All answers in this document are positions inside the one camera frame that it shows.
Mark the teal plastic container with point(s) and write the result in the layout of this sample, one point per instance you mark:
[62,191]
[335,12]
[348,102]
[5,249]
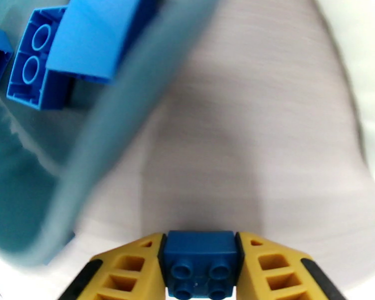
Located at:
[18,183]

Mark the tall blue lego brick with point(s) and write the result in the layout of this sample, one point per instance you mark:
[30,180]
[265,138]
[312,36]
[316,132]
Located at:
[87,36]

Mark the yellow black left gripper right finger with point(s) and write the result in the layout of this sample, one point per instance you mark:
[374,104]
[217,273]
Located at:
[278,274]

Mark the blue two-by-three lego brick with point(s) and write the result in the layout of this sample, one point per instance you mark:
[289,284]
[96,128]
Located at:
[31,58]

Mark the white plastic container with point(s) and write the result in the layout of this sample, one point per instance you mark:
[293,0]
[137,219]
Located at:
[372,58]

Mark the dark blue two-by-two lego brick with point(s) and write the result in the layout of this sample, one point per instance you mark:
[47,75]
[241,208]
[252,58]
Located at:
[200,249]

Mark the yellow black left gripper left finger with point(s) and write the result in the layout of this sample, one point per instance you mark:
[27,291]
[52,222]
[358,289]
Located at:
[122,274]

